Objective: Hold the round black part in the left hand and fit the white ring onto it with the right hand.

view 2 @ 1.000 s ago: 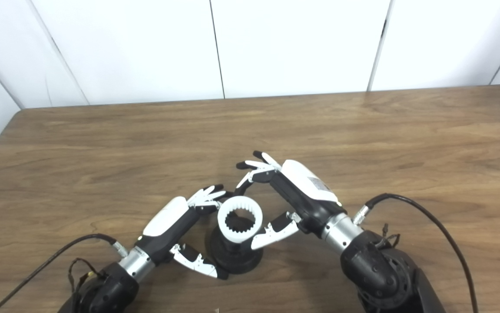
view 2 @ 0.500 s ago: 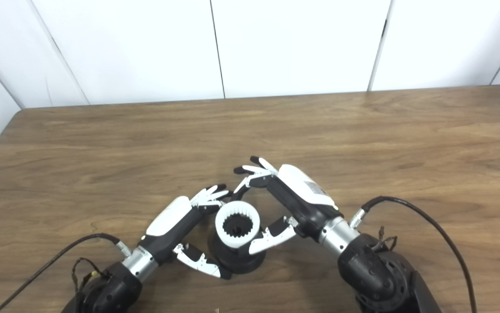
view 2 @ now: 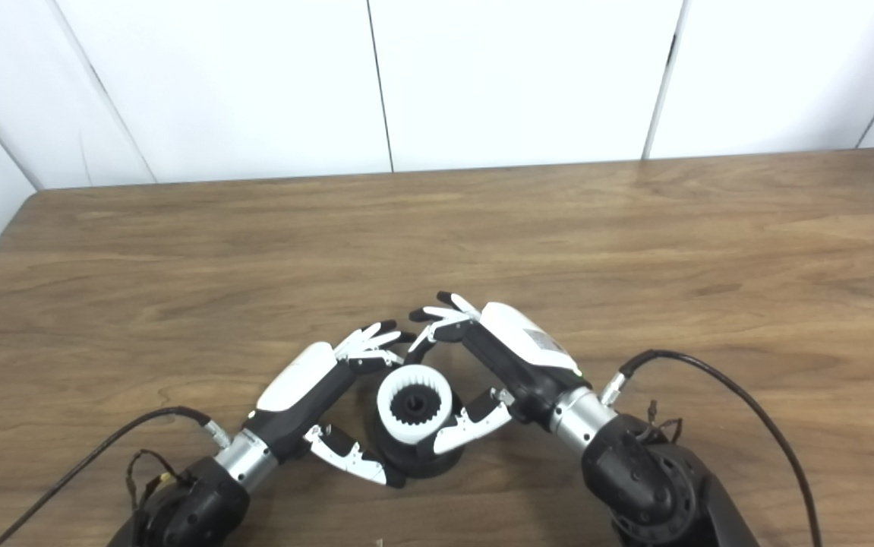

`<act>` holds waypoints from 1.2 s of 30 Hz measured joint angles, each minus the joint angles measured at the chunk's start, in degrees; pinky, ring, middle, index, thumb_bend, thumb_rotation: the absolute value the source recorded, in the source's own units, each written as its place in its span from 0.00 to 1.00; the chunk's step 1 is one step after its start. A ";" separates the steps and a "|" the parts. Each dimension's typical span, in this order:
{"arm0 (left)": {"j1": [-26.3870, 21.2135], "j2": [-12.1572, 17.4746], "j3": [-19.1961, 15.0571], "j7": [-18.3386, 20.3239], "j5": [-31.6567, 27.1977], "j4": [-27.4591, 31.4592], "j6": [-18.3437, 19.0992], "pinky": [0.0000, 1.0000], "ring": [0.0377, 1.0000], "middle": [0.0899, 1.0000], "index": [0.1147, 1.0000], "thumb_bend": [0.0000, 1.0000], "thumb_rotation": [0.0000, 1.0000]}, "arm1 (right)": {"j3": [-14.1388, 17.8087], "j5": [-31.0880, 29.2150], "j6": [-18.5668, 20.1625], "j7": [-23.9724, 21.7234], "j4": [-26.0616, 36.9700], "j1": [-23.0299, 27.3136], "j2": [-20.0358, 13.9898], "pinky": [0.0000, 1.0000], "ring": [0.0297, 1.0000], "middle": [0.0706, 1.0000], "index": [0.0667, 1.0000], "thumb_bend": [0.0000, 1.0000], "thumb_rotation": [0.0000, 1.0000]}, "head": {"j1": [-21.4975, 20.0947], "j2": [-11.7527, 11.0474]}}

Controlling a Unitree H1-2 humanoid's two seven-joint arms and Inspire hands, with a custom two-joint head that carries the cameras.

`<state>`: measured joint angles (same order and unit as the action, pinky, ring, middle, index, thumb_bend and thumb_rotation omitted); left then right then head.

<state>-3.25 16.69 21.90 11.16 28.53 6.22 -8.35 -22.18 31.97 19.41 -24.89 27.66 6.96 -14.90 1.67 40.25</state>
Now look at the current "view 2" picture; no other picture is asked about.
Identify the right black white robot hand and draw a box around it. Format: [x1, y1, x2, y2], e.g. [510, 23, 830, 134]
[406, 292, 583, 457]

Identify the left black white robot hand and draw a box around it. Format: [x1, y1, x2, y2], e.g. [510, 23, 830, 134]
[243, 320, 416, 489]

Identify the white ring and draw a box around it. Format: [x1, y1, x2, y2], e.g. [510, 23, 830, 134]
[377, 365, 454, 445]

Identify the round black part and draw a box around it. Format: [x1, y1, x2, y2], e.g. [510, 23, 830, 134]
[372, 384, 468, 479]

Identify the thin wire on right arm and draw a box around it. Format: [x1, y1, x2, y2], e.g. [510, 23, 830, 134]
[634, 400, 684, 445]

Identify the thin wire on arm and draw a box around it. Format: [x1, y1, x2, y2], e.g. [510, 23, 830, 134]
[127, 450, 194, 510]
[634, 400, 684, 445]

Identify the thin wire on left arm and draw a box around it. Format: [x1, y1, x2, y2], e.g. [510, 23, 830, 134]
[127, 450, 194, 510]

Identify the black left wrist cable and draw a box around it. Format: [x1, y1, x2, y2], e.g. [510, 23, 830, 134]
[0, 406, 232, 547]

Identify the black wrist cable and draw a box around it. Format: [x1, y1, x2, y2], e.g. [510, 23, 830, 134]
[0, 406, 232, 547]
[600, 349, 823, 547]

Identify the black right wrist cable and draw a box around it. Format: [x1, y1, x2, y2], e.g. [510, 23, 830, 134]
[600, 349, 823, 547]

